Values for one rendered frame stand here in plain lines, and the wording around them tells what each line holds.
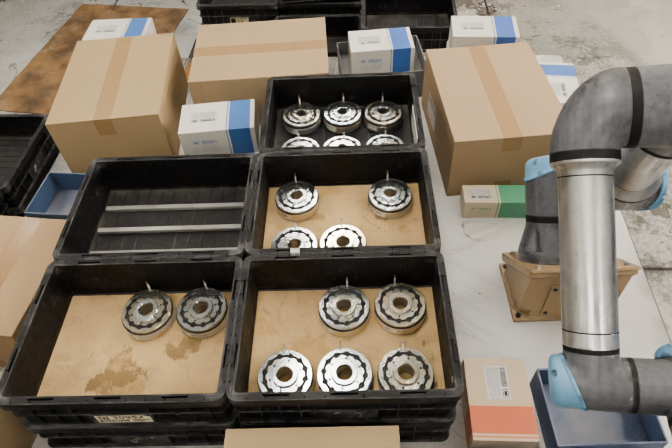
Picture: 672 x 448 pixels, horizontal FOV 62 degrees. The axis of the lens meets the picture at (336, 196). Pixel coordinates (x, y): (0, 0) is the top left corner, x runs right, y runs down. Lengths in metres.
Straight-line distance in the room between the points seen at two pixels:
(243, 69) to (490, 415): 1.11
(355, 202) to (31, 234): 0.75
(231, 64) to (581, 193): 1.13
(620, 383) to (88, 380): 0.92
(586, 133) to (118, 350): 0.94
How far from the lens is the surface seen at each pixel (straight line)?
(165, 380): 1.17
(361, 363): 1.09
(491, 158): 1.49
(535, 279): 1.22
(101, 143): 1.69
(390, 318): 1.14
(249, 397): 1.01
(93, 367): 1.24
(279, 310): 1.19
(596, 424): 1.30
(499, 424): 1.17
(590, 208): 0.86
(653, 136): 0.89
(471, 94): 1.56
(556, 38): 3.58
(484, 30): 1.87
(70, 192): 1.76
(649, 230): 2.62
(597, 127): 0.86
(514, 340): 1.33
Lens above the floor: 1.85
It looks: 48 degrees down
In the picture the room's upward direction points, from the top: 4 degrees counter-clockwise
